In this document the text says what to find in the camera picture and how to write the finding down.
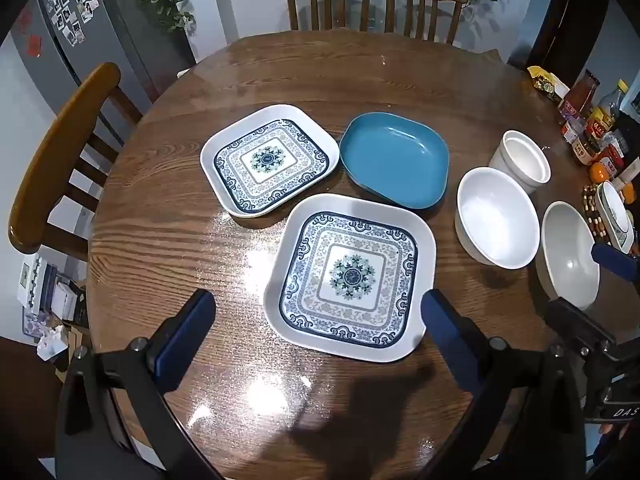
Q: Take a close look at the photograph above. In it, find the purple patterned box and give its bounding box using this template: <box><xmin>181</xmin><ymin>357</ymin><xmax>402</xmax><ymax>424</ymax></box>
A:
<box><xmin>22</xmin><ymin>307</ymin><xmax>51</xmax><ymax>346</ymax></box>

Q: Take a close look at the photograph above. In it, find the dark wooden door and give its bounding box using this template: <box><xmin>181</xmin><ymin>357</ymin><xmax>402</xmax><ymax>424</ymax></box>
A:
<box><xmin>530</xmin><ymin>0</ymin><xmax>616</xmax><ymax>76</ymax></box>

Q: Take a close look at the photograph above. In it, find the white printed box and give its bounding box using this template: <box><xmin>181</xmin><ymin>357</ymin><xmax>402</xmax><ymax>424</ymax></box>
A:
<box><xmin>17</xmin><ymin>255</ymin><xmax>58</xmax><ymax>306</ymax></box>

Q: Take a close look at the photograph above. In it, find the blue patterned square plate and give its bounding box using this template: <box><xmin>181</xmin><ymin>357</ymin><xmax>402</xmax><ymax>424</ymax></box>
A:
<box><xmin>200</xmin><ymin>104</ymin><xmax>342</xmax><ymax>219</ymax></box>
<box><xmin>263</xmin><ymin>194</ymin><xmax>437</xmax><ymax>363</ymax></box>

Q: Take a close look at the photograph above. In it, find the dark wooden cabinet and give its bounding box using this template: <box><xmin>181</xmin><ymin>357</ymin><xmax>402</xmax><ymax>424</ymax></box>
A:
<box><xmin>0</xmin><ymin>335</ymin><xmax>66</xmax><ymax>431</ymax></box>

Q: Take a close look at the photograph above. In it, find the white straight-sided bowl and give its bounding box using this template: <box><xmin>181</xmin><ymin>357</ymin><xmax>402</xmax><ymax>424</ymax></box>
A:
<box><xmin>488</xmin><ymin>130</ymin><xmax>552</xmax><ymax>196</ymax></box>

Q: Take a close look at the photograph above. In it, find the brown sauce jar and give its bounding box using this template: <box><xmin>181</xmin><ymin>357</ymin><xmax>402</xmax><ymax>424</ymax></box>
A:
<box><xmin>572</xmin><ymin>132</ymin><xmax>601</xmax><ymax>166</ymax></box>

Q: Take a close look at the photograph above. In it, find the open white box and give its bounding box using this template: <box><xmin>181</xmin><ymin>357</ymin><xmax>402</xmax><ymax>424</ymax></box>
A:
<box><xmin>50</xmin><ymin>280</ymin><xmax>88</xmax><ymax>326</ymax></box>

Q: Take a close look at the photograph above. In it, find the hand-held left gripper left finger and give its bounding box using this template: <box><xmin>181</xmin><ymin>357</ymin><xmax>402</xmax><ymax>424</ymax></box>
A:
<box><xmin>55</xmin><ymin>289</ymin><xmax>226</xmax><ymax>480</ymax></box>

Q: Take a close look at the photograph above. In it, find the yellow snack bag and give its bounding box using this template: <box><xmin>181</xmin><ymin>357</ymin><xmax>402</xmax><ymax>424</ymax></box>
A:
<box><xmin>527</xmin><ymin>66</ymin><xmax>571</xmax><ymax>103</ymax></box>

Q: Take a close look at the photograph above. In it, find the blue square bowl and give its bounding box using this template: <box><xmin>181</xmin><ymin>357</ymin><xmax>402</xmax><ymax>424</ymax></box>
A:
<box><xmin>339</xmin><ymin>112</ymin><xmax>451</xmax><ymax>210</ymax></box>

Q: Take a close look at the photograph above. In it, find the cream round bowl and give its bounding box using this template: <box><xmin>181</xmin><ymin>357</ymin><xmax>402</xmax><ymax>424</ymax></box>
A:
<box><xmin>536</xmin><ymin>201</ymin><xmax>601</xmax><ymax>311</ymax></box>

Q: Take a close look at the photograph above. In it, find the grey refrigerator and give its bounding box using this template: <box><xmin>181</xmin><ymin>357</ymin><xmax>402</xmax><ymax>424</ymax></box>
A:
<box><xmin>10</xmin><ymin>0</ymin><xmax>196</xmax><ymax>146</ymax></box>

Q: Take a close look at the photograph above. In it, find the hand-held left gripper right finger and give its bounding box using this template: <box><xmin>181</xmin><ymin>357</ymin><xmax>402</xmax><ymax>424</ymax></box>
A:
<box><xmin>420</xmin><ymin>287</ymin><xmax>591</xmax><ymax>480</ymax></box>

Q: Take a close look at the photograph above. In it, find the small white lid jar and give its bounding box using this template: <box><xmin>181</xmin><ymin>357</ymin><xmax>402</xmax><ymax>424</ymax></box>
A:
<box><xmin>560</xmin><ymin>115</ymin><xmax>586</xmax><ymax>143</ymax></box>

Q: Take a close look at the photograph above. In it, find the white patterned dish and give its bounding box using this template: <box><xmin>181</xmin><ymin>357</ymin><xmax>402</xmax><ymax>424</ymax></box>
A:
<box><xmin>597</xmin><ymin>180</ymin><xmax>636</xmax><ymax>253</ymax></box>

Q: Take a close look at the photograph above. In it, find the white round bowl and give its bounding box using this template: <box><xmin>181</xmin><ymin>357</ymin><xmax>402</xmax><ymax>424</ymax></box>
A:
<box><xmin>455</xmin><ymin>166</ymin><xmax>542</xmax><ymax>268</ymax></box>

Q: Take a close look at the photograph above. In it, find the wooden bead trivet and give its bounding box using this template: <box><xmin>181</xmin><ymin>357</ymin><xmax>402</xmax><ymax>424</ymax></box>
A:
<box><xmin>582</xmin><ymin>184</ymin><xmax>621</xmax><ymax>241</ymax></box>

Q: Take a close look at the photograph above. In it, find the crumpled white tissue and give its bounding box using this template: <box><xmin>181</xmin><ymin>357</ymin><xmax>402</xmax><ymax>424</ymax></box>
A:
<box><xmin>37</xmin><ymin>327</ymin><xmax>68</xmax><ymax>361</ymax></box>

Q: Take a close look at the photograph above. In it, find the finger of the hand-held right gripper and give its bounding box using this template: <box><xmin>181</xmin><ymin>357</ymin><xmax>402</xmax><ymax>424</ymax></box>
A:
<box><xmin>591</xmin><ymin>242</ymin><xmax>640</xmax><ymax>286</ymax></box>
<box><xmin>545</xmin><ymin>298</ymin><xmax>621</xmax><ymax>356</ymax></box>

